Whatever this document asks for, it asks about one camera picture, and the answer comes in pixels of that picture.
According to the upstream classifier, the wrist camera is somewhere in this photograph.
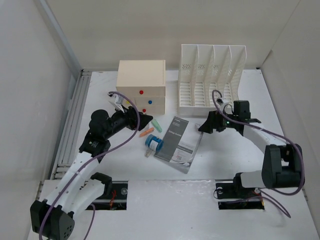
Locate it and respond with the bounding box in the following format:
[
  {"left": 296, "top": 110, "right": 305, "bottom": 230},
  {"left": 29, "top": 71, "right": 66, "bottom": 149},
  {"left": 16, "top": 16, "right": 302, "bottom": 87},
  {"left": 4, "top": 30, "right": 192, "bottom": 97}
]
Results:
[
  {"left": 215, "top": 98, "right": 230, "bottom": 110},
  {"left": 108, "top": 93, "right": 125, "bottom": 113}
]

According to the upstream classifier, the aluminium frame rail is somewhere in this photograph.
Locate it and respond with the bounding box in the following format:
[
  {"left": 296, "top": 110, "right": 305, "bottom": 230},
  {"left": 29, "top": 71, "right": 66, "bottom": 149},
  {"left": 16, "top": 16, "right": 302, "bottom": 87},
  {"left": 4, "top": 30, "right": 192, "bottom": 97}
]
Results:
[{"left": 34, "top": 0, "right": 91, "bottom": 180}]

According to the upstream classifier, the white plastic strip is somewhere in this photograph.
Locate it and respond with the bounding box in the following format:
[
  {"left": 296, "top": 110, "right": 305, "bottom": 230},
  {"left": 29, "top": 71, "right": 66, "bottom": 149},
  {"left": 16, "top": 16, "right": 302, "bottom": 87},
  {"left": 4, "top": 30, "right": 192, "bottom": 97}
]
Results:
[{"left": 144, "top": 148, "right": 153, "bottom": 158}]

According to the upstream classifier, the white file organizer rack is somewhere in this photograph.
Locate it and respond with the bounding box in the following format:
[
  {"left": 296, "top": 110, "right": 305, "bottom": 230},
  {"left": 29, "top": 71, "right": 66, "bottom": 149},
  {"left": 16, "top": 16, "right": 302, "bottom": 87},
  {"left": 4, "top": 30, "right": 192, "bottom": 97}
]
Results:
[{"left": 177, "top": 44, "right": 247, "bottom": 117}]

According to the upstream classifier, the blue gel jar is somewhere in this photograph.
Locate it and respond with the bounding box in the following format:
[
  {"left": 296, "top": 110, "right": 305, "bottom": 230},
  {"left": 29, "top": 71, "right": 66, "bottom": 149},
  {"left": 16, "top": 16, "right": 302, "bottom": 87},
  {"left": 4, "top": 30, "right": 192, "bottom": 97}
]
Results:
[{"left": 145, "top": 134, "right": 164, "bottom": 152}]

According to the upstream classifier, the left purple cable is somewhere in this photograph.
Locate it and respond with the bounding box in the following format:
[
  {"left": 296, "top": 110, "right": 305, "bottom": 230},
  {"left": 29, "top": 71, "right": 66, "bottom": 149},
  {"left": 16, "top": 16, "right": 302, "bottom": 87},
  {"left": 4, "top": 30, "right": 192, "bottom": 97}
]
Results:
[{"left": 38, "top": 91, "right": 141, "bottom": 240}]

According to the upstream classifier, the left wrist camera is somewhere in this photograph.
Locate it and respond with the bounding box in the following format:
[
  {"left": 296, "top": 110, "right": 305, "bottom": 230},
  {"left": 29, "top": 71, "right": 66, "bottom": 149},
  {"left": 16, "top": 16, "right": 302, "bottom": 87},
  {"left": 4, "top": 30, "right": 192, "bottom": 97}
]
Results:
[{"left": 108, "top": 93, "right": 125, "bottom": 113}]

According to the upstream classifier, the orange translucent case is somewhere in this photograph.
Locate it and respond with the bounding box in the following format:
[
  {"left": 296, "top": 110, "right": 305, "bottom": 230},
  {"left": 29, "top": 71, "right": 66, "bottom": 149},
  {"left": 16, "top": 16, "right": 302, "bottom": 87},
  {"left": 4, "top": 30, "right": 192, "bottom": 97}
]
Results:
[{"left": 139, "top": 127, "right": 155, "bottom": 138}]

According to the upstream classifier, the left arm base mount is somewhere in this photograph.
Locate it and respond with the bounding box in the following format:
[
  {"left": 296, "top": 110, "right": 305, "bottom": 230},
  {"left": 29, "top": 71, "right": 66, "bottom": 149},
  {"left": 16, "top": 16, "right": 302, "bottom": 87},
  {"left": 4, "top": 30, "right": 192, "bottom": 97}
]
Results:
[{"left": 90, "top": 172, "right": 129, "bottom": 211}]

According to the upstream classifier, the purple cable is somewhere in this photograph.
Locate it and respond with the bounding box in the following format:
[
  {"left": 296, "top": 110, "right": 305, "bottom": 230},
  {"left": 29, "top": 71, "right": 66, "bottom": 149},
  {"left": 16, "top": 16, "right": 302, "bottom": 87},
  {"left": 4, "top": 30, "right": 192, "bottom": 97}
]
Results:
[
  {"left": 211, "top": 89, "right": 306, "bottom": 219},
  {"left": 38, "top": 91, "right": 141, "bottom": 240}
]

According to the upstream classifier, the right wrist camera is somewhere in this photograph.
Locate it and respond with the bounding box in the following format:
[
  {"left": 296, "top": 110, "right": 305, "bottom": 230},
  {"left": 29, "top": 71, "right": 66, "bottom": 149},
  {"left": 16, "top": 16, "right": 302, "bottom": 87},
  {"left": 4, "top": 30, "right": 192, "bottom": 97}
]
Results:
[{"left": 215, "top": 98, "right": 230, "bottom": 110}]

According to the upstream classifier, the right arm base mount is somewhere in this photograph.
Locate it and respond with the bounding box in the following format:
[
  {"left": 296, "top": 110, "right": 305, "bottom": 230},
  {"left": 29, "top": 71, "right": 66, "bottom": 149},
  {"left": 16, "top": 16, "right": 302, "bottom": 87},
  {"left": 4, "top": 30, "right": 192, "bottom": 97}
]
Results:
[{"left": 213, "top": 178, "right": 265, "bottom": 210}]

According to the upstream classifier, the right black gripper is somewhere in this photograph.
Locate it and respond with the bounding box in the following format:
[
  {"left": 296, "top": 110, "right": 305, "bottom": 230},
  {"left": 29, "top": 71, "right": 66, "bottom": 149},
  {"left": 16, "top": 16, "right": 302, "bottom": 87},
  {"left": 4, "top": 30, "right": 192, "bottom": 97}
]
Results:
[{"left": 197, "top": 108, "right": 238, "bottom": 134}]

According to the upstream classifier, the green translucent case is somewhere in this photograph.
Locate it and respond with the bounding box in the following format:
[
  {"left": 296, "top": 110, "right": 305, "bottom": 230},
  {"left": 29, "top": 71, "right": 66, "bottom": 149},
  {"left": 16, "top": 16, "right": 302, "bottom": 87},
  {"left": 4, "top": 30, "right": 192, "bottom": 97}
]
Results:
[{"left": 151, "top": 118, "right": 163, "bottom": 133}]

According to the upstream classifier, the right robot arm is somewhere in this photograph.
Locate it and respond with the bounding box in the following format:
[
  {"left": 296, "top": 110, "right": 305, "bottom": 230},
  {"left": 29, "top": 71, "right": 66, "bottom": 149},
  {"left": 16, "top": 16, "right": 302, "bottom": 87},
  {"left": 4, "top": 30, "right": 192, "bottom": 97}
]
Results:
[{"left": 198, "top": 98, "right": 305, "bottom": 197}]

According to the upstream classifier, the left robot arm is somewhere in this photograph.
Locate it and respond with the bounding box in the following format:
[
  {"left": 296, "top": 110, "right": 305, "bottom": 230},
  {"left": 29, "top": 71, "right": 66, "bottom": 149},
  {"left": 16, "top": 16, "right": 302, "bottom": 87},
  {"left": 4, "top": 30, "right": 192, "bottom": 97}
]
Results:
[{"left": 30, "top": 106, "right": 153, "bottom": 240}]

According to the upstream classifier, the cream drawer cabinet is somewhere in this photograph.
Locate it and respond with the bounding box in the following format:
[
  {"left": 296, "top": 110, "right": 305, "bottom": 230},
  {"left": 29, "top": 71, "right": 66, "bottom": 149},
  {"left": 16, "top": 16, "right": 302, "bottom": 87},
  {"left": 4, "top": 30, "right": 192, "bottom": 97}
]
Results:
[{"left": 116, "top": 60, "right": 166, "bottom": 115}]

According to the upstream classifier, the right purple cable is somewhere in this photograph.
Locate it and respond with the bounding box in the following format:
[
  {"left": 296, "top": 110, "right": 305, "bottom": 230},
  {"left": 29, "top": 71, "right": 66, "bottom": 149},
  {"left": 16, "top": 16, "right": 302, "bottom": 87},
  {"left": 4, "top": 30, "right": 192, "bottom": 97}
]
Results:
[{"left": 211, "top": 89, "right": 306, "bottom": 219}]

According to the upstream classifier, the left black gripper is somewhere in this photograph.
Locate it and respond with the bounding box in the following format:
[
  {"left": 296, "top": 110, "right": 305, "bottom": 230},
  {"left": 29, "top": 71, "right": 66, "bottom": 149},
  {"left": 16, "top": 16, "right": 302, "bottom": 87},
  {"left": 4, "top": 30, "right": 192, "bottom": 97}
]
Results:
[{"left": 103, "top": 103, "right": 152, "bottom": 139}]

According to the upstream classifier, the grey setup guide booklet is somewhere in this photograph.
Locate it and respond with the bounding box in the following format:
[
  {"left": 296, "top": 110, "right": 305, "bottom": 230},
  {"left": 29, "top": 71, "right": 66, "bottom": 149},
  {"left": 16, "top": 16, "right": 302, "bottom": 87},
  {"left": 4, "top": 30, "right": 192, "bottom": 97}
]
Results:
[{"left": 154, "top": 116, "right": 203, "bottom": 174}]

